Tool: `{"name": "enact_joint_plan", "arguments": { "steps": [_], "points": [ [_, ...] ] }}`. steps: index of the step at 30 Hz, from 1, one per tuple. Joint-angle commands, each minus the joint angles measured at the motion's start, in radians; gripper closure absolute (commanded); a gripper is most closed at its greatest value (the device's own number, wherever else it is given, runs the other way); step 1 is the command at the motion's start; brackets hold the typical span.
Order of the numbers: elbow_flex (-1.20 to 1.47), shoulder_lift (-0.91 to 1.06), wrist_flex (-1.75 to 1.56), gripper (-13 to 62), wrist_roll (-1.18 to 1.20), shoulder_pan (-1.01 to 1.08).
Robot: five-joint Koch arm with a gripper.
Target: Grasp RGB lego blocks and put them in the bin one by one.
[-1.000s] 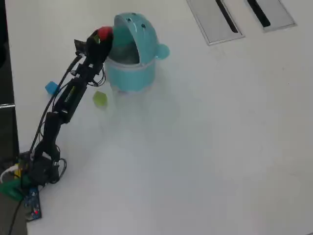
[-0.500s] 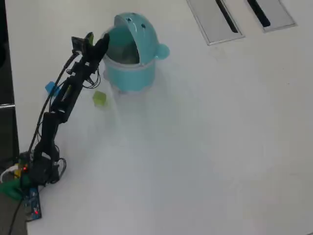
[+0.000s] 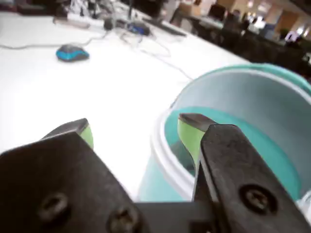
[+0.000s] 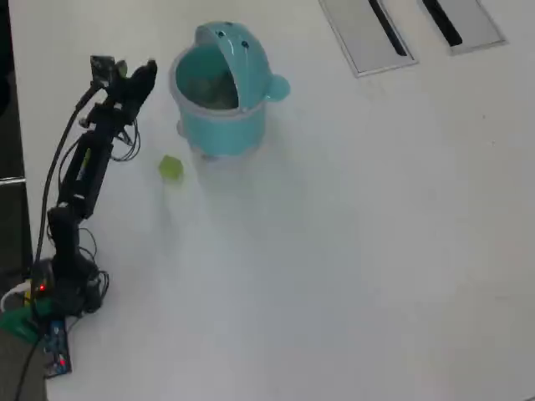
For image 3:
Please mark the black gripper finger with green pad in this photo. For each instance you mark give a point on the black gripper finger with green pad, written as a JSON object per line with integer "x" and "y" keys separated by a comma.
{"x": 53, "y": 174}
{"x": 238, "y": 170}

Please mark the teal whale-shaped bin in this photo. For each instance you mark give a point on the teal whale-shaped bin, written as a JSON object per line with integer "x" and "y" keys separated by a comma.
{"x": 243, "y": 97}

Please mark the blue black computer mouse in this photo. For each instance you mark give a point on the blue black computer mouse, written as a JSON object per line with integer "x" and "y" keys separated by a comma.
{"x": 71, "y": 54}

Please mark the black round adapter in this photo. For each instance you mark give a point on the black round adapter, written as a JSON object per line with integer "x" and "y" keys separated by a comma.
{"x": 108, "y": 23}

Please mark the blue black desk device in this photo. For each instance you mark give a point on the blue black desk device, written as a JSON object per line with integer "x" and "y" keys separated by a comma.
{"x": 137, "y": 28}

